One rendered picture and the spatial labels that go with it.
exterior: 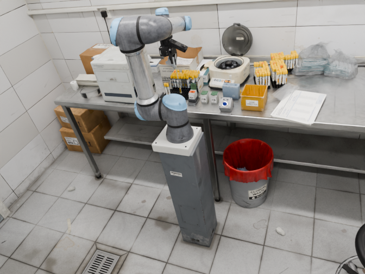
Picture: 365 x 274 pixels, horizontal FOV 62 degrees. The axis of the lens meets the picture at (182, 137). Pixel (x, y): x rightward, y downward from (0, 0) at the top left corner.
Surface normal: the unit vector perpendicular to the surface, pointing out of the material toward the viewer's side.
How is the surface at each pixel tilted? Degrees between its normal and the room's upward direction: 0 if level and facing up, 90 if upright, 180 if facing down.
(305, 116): 1
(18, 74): 90
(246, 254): 0
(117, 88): 90
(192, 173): 90
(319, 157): 0
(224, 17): 90
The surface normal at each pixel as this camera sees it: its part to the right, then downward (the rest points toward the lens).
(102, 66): -0.36, 0.62
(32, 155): 0.92, 0.11
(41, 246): -0.16, -0.77
